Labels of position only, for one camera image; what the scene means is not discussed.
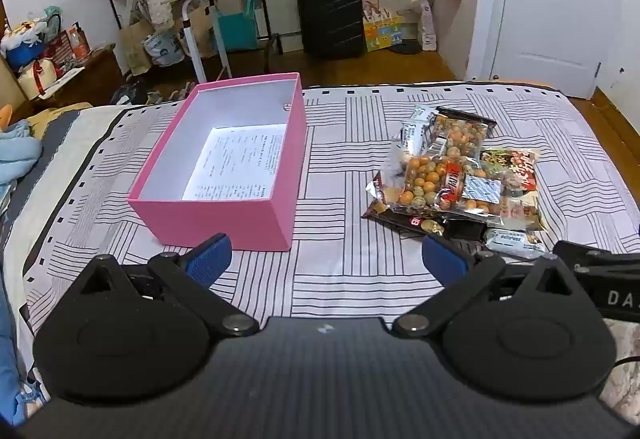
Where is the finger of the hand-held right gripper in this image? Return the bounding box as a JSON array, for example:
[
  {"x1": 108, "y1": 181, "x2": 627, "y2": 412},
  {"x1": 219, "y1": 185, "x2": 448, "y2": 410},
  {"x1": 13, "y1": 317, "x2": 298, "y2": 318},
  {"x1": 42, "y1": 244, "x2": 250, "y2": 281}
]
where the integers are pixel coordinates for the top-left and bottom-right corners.
[{"x1": 552, "y1": 240, "x2": 640, "y2": 272}]

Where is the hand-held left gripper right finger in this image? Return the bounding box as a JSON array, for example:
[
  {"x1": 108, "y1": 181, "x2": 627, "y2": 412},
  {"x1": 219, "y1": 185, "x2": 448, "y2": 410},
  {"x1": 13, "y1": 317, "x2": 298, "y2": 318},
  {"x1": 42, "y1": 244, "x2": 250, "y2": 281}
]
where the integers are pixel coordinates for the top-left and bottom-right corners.
[{"x1": 392, "y1": 235, "x2": 576, "y2": 339}]

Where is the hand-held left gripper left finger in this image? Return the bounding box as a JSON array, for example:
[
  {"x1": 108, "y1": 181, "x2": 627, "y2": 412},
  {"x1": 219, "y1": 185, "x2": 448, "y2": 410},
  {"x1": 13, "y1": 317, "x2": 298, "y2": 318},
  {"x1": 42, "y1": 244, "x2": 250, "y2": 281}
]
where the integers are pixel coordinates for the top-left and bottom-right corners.
[{"x1": 77, "y1": 233, "x2": 261, "y2": 337}]

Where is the pink cardboard box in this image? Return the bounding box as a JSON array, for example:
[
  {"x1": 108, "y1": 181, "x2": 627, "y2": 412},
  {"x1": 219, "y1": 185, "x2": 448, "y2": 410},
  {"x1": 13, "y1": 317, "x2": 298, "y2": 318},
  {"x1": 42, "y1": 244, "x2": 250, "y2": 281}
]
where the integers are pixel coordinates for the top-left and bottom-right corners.
[{"x1": 127, "y1": 72, "x2": 307, "y2": 251}]

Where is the white snack packet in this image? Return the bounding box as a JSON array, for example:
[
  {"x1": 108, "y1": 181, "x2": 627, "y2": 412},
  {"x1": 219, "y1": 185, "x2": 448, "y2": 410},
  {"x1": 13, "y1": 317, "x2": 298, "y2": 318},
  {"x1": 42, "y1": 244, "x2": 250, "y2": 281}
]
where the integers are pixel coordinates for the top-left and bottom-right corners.
[{"x1": 484, "y1": 227, "x2": 547, "y2": 257}]

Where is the peanut bag with red label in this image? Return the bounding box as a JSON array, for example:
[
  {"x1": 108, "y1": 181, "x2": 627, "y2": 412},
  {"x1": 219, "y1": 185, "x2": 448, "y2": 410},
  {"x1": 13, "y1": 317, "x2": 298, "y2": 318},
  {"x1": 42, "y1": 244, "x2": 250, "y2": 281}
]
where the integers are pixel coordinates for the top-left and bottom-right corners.
[{"x1": 389, "y1": 154, "x2": 504, "y2": 221}]

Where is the dark brown snack packet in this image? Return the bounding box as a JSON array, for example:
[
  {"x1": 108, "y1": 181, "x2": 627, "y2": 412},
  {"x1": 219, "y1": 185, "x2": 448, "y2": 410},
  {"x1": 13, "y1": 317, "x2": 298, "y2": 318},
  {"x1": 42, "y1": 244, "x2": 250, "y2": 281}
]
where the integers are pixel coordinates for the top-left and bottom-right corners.
[{"x1": 362, "y1": 170, "x2": 451, "y2": 237}]

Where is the instant noodle packet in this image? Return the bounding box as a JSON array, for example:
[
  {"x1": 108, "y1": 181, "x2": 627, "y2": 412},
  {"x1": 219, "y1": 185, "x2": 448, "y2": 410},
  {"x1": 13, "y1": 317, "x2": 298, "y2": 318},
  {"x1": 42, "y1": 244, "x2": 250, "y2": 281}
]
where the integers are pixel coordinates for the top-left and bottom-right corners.
[{"x1": 479, "y1": 148, "x2": 547, "y2": 231}]

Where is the printed paper sheet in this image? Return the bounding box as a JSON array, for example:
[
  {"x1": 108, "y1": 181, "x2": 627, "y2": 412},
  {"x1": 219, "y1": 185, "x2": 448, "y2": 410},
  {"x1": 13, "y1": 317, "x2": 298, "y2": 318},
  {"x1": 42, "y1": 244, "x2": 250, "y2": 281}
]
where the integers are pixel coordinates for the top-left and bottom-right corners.
[{"x1": 182, "y1": 124, "x2": 288, "y2": 202}]

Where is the peanut bag with black top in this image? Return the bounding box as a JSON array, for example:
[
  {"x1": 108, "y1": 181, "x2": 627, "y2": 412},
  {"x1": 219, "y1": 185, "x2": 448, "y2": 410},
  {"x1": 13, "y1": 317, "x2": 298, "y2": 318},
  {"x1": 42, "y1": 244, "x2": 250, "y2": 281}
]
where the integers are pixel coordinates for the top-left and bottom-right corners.
[{"x1": 424, "y1": 107, "x2": 497, "y2": 161}]

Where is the white snack bar wrapper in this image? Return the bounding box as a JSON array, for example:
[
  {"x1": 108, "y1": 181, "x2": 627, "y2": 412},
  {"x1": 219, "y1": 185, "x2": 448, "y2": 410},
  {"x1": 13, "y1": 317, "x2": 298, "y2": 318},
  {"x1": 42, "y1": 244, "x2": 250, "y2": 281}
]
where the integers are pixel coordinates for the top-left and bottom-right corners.
[{"x1": 399, "y1": 104, "x2": 439, "y2": 156}]

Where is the striped bed sheet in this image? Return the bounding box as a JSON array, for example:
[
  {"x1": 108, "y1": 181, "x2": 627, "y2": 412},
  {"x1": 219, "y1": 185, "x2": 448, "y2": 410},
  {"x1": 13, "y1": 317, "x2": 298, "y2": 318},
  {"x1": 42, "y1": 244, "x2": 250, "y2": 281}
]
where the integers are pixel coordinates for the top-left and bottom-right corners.
[{"x1": 22, "y1": 82, "x2": 640, "y2": 337}]

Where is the blue and white bag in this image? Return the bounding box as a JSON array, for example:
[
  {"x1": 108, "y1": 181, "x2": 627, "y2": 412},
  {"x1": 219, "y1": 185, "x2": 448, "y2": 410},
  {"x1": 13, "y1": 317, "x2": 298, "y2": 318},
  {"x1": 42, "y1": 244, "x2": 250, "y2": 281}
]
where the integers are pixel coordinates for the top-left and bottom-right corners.
[{"x1": 143, "y1": 32, "x2": 186, "y2": 66}]

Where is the light blue cloth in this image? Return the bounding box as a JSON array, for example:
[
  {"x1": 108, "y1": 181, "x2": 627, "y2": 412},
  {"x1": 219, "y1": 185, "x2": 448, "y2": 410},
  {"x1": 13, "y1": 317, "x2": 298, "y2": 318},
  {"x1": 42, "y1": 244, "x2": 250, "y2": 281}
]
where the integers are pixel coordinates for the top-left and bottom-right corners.
[{"x1": 0, "y1": 120, "x2": 44, "y2": 186}]

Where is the brown paper bag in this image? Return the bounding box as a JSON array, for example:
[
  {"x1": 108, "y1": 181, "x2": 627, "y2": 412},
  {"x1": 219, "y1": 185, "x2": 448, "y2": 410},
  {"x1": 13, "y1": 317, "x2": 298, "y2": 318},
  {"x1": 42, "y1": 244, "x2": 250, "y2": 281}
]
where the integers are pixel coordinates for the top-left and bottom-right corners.
[{"x1": 117, "y1": 14, "x2": 157, "y2": 78}]

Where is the teal bag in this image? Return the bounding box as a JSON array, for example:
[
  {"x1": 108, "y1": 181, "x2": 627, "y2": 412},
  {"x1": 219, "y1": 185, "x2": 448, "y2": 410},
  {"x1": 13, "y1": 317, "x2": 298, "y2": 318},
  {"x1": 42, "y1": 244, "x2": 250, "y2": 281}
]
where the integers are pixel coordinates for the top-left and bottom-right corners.
[{"x1": 212, "y1": 0, "x2": 261, "y2": 53}]

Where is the white plastic bag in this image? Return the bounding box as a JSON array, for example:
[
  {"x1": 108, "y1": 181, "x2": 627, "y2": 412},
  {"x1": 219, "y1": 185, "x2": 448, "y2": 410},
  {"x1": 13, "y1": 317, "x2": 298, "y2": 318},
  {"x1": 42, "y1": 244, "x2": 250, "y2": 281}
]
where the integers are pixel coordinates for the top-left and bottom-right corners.
[{"x1": 417, "y1": 0, "x2": 439, "y2": 52}]

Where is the colourful carton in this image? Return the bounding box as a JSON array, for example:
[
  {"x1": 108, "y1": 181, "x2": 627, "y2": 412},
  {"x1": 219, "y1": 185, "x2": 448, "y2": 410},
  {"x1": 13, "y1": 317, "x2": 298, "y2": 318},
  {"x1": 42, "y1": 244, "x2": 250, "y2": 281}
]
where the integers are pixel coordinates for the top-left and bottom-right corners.
[{"x1": 363, "y1": 2, "x2": 406, "y2": 52}]

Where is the white bag with red ribbon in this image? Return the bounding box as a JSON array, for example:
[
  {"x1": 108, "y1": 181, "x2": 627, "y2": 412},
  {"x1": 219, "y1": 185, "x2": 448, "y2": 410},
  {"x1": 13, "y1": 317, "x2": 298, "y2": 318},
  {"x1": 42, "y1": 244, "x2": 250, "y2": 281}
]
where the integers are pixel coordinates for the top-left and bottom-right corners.
[{"x1": 17, "y1": 56, "x2": 59, "y2": 101}]

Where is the white door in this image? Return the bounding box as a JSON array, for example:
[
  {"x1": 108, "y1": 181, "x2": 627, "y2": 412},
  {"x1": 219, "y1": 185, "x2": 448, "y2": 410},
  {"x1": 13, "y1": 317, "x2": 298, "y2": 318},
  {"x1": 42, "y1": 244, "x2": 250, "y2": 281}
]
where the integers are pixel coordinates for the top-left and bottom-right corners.
[{"x1": 466, "y1": 0, "x2": 629, "y2": 100}]

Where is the orange bottle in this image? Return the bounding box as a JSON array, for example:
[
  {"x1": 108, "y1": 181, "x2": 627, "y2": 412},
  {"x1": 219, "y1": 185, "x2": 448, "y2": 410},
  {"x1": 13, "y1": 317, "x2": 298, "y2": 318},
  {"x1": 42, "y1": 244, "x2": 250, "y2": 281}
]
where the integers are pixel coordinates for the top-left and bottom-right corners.
[{"x1": 67, "y1": 22, "x2": 91, "y2": 60}]

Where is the black suitcase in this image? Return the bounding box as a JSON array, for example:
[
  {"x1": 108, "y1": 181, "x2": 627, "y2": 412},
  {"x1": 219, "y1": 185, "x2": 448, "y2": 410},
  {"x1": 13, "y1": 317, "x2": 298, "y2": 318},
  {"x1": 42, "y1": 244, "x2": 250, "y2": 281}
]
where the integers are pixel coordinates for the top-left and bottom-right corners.
[{"x1": 294, "y1": 0, "x2": 366, "y2": 59}]

